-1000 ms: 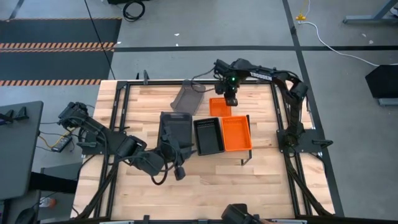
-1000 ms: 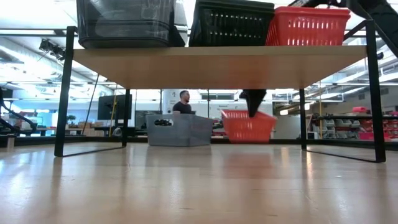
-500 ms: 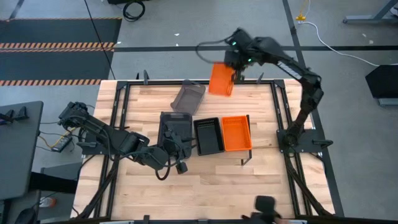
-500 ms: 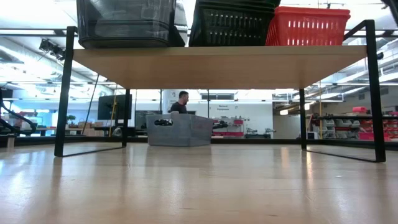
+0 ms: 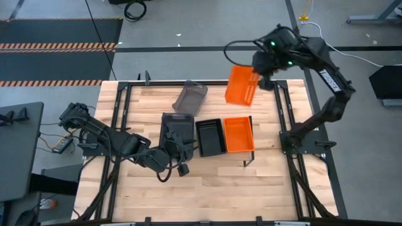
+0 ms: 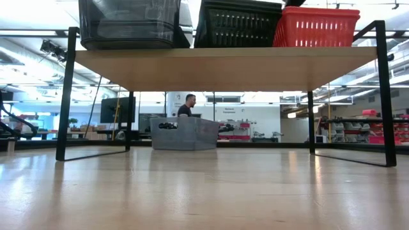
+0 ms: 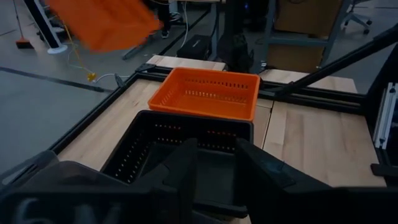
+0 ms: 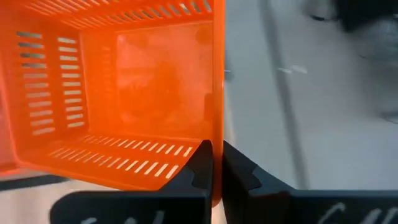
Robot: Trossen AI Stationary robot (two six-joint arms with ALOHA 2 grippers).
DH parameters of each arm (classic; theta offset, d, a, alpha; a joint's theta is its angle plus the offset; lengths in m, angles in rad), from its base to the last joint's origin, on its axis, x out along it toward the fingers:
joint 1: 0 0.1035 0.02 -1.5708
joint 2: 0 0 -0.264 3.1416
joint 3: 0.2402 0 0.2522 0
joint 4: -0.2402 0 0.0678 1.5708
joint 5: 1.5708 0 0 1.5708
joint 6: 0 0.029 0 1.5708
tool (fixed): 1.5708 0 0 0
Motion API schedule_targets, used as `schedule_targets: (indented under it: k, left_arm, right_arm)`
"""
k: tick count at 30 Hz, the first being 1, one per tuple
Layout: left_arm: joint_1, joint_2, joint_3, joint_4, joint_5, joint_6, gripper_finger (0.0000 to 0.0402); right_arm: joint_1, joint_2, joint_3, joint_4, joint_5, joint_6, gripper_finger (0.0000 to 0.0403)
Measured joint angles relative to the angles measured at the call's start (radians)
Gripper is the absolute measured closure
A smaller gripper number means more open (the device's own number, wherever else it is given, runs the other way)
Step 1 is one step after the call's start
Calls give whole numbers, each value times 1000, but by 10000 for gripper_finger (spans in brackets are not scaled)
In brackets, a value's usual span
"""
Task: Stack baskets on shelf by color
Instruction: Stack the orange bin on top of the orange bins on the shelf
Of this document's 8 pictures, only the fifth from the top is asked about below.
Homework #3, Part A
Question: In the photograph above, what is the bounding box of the black computer mouse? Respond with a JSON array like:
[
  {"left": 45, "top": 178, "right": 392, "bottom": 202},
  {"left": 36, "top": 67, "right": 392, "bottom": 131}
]
[{"left": 14, "top": 209, "right": 39, "bottom": 226}]

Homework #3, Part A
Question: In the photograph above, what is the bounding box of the black coiled floor cable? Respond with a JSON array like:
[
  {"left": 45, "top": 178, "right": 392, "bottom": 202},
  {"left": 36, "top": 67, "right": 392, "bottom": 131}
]
[{"left": 124, "top": 0, "right": 148, "bottom": 23}]

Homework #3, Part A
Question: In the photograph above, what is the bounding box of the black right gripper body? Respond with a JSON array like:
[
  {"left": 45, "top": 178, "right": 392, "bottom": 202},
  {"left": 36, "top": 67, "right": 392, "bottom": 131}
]
[{"left": 253, "top": 50, "right": 280, "bottom": 91}]

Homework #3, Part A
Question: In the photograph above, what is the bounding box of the thin black floor cable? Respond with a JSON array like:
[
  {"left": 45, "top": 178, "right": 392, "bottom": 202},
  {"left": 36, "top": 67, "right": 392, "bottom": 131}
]
[{"left": 84, "top": 0, "right": 117, "bottom": 81}]

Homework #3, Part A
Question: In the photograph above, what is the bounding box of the white floor cable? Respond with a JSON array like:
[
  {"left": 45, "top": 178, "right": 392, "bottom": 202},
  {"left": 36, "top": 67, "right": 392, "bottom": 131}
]
[{"left": 306, "top": 20, "right": 386, "bottom": 68}]

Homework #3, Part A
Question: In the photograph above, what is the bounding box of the black hazard-striped floor mat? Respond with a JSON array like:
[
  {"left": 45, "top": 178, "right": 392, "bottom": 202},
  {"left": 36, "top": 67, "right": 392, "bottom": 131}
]
[{"left": 0, "top": 18, "right": 124, "bottom": 88}]

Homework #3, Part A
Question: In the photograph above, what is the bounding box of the black equipment case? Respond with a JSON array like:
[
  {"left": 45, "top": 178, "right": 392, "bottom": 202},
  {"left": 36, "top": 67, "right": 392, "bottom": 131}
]
[{"left": 368, "top": 65, "right": 402, "bottom": 108}]

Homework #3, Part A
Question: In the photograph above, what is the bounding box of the dark grey desk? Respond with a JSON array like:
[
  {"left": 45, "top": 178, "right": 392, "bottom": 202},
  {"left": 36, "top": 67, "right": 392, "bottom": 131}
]
[{"left": 0, "top": 101, "right": 45, "bottom": 202}]

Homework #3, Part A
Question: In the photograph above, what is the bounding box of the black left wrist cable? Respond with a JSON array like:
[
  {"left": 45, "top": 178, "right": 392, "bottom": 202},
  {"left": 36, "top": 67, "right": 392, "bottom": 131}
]
[{"left": 156, "top": 137, "right": 189, "bottom": 183}]

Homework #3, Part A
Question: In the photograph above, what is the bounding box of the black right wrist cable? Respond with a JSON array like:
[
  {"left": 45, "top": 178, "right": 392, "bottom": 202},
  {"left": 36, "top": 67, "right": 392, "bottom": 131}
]
[{"left": 223, "top": 40, "right": 263, "bottom": 67}]

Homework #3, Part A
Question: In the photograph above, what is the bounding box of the dark grey floor box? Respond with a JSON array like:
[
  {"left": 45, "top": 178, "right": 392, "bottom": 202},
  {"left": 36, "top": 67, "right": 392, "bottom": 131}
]
[{"left": 30, "top": 163, "right": 84, "bottom": 197}]

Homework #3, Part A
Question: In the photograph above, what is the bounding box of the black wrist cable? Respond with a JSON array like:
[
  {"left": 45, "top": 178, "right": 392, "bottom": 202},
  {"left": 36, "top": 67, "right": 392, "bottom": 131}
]
[
  {"left": 156, "top": 137, "right": 189, "bottom": 183},
  {"left": 223, "top": 40, "right": 263, "bottom": 67}
]

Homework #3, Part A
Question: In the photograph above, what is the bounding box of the black power supply box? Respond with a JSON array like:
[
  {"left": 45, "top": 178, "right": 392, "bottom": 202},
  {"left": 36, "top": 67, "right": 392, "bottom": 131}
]
[{"left": 52, "top": 136, "right": 75, "bottom": 154}]

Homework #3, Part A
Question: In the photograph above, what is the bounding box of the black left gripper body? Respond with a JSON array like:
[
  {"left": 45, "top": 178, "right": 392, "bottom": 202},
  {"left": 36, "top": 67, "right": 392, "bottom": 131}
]
[{"left": 161, "top": 131, "right": 190, "bottom": 178}]

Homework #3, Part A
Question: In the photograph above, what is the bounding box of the grey table leg frame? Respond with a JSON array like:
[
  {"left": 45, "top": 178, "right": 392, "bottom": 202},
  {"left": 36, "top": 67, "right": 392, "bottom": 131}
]
[{"left": 346, "top": 0, "right": 402, "bottom": 25}]

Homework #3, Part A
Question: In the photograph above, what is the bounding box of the black metal table frame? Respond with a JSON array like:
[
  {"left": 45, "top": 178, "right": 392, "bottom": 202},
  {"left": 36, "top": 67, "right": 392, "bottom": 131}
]
[{"left": 75, "top": 71, "right": 339, "bottom": 222}]

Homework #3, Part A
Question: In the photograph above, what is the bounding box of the clear bottle orange label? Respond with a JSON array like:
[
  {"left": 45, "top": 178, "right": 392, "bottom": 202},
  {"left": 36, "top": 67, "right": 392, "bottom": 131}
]
[{"left": 40, "top": 198, "right": 58, "bottom": 210}]

